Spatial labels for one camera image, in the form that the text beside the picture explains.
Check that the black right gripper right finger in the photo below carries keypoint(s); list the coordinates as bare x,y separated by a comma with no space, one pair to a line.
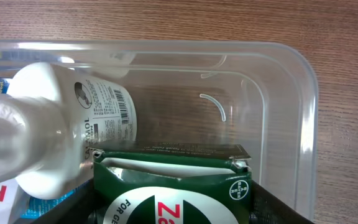
268,209

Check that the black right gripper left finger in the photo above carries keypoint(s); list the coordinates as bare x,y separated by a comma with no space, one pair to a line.
79,208

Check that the blue VapoDrops box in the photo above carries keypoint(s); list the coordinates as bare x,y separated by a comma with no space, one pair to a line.
31,207

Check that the white Panadol caplets box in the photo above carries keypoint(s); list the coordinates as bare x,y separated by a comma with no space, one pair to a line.
9,195

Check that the white dropper bottle clear cap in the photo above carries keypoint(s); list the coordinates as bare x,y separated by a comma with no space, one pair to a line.
50,118

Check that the green balm box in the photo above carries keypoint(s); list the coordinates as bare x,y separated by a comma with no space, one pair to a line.
167,182

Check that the clear plastic container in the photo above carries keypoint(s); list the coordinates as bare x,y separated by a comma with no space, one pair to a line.
261,95

